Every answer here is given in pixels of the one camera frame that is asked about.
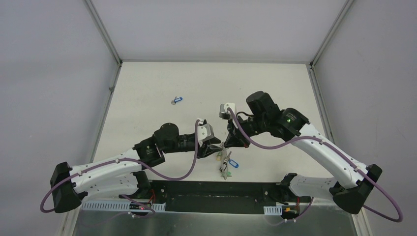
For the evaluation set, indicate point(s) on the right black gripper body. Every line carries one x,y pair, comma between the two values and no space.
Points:
251,126

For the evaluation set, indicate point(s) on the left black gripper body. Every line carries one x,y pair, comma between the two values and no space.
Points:
202,148

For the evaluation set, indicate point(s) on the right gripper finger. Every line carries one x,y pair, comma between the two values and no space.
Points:
231,128
240,142

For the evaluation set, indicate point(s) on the blue tag key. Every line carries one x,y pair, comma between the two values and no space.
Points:
176,100
233,163

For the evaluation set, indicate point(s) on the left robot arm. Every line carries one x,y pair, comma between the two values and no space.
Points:
124,174

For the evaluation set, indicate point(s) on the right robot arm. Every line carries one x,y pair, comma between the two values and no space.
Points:
351,181

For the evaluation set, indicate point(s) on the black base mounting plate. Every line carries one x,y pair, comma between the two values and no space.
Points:
216,197

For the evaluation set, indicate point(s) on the right controller board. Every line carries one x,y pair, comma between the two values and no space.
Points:
290,212

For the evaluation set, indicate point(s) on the controller board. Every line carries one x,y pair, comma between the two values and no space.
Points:
140,206
290,212

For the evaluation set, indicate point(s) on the left controller board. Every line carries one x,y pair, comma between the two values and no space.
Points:
140,206

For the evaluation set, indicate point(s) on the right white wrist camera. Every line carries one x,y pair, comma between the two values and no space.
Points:
224,111

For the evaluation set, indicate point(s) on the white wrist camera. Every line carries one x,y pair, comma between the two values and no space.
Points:
204,131
224,111

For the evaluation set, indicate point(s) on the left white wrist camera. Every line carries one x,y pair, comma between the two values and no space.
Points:
204,131

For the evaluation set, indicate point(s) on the aluminium frame rail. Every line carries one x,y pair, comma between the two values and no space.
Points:
112,217

